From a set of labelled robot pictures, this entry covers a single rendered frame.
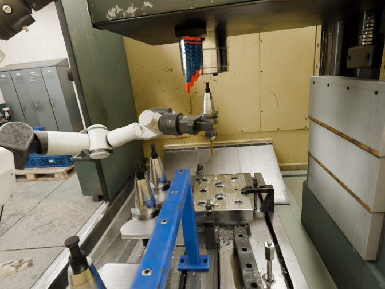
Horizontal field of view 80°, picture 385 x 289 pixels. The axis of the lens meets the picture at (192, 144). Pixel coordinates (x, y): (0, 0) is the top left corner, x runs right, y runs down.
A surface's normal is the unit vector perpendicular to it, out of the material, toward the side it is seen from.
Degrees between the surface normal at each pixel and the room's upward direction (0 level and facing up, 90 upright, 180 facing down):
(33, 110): 90
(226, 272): 0
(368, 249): 90
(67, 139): 61
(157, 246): 0
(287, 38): 90
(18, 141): 47
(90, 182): 90
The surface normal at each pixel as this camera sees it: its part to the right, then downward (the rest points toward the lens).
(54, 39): -0.01, 0.31
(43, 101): 0.28, 0.27
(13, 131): 0.54, -0.59
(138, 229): -0.10, -0.95
